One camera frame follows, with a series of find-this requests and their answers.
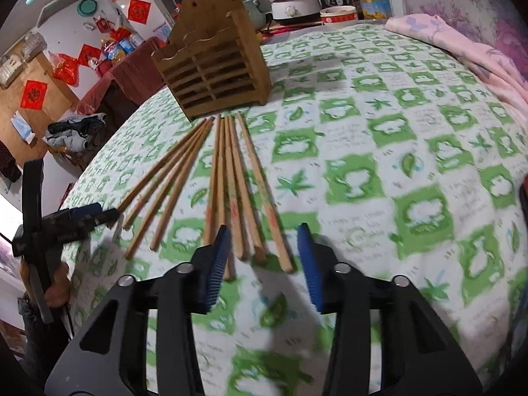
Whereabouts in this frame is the wooden chopstick one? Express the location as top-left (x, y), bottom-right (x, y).
top-left (117, 121), bottom-right (205, 213)

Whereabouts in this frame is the green patterned tablecloth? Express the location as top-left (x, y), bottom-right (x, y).
top-left (63, 24), bottom-right (527, 395)

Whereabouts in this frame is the wooden chopstick eight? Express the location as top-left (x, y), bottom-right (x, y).
top-left (228, 116), bottom-right (267, 266)

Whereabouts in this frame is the wooden chopstick nine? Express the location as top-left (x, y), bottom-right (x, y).
top-left (236, 113), bottom-right (294, 274)

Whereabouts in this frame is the wooden chopstick three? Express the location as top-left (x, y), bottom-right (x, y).
top-left (123, 119), bottom-right (212, 260)

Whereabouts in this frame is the wooden utensil holder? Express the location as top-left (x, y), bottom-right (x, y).
top-left (152, 0), bottom-right (272, 121)

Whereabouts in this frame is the pink floral cloth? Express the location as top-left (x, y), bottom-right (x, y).
top-left (385, 14), bottom-right (527, 128)

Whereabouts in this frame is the red cloth covered cabinet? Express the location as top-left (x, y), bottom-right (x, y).
top-left (75, 37), bottom-right (166, 115)

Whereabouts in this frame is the wooden chopstick five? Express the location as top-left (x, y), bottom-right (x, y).
top-left (204, 116), bottom-right (221, 245)

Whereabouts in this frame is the left hand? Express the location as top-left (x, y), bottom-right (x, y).
top-left (20, 260), bottom-right (71, 308)

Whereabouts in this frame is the wooden chopstick four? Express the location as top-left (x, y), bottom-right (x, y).
top-left (149, 118), bottom-right (214, 251)

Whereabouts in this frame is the white refrigerator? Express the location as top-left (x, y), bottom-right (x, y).
top-left (111, 0), bottom-right (176, 43)

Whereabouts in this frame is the floral plastic wall cover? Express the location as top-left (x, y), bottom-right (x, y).
top-left (404, 0), bottom-right (527, 76)

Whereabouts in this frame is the red white bowl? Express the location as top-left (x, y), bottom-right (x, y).
top-left (320, 5), bottom-right (359, 25)

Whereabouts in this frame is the wooden chopstick six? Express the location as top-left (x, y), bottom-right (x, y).
top-left (215, 117), bottom-right (236, 282)

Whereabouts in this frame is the chair with grey clothes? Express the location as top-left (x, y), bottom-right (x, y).
top-left (43, 113), bottom-right (107, 169)

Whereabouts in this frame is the wooden chopstick seven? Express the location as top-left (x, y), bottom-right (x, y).
top-left (225, 117), bottom-right (248, 261)

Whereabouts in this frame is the wooden chopstick two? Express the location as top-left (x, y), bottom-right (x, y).
top-left (123, 119), bottom-right (209, 231)

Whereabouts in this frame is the white electric hot pot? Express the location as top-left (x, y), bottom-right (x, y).
top-left (269, 0), bottom-right (321, 25)

